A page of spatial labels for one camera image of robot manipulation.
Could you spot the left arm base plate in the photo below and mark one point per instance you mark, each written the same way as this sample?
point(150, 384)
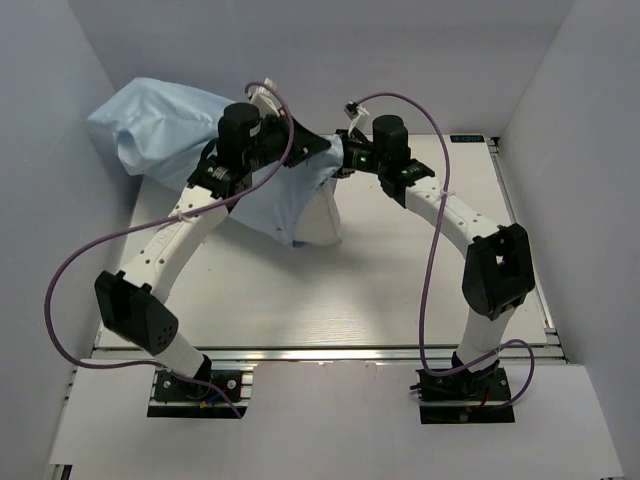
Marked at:
point(173, 398)

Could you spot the aluminium front rail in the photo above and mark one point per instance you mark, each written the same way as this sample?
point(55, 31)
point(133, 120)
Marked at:
point(436, 358)

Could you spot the right blue table label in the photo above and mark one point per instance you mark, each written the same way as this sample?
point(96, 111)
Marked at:
point(467, 138)

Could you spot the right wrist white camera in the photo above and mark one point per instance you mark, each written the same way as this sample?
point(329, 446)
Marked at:
point(358, 116)

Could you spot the right aluminium side rail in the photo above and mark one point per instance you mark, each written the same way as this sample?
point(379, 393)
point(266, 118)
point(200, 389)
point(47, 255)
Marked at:
point(519, 264)

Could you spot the wrist white camera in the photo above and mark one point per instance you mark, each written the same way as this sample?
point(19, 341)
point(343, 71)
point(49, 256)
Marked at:
point(358, 116)
point(261, 96)

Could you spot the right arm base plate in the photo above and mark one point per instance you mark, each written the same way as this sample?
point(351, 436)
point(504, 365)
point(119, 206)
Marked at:
point(454, 400)

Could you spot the white pillow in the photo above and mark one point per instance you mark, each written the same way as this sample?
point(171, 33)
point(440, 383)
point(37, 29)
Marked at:
point(319, 223)

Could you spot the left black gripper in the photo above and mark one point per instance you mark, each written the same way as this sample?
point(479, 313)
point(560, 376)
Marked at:
point(306, 144)

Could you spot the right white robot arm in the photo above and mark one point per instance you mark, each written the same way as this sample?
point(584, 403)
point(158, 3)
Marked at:
point(498, 270)

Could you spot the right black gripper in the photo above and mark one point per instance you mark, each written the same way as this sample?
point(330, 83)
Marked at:
point(347, 141)

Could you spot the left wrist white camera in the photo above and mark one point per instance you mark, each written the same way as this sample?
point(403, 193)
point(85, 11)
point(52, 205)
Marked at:
point(261, 96)

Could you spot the light blue pillowcase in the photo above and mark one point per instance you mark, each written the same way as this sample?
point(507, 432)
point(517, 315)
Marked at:
point(158, 129)

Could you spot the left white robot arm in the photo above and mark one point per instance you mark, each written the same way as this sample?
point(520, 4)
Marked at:
point(132, 301)

